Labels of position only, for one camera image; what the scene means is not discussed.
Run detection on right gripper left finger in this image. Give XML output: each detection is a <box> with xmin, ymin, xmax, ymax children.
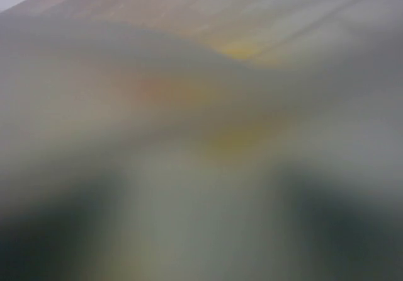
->
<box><xmin>1</xmin><ymin>171</ymin><xmax>127</xmax><ymax>280</ymax></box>

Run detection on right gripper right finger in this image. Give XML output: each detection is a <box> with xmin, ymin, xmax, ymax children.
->
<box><xmin>276</xmin><ymin>164</ymin><xmax>402</xmax><ymax>280</ymax></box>

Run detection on clear printed plastic bag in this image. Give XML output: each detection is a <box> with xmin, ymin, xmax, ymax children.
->
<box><xmin>1</xmin><ymin>0</ymin><xmax>402</xmax><ymax>280</ymax></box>

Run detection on orange fake fruit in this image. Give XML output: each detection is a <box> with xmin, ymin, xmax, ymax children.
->
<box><xmin>123</xmin><ymin>74</ymin><xmax>222</xmax><ymax>110</ymax></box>

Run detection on yellow fake fruit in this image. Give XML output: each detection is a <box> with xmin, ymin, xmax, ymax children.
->
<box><xmin>217</xmin><ymin>40</ymin><xmax>269</xmax><ymax>61</ymax></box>

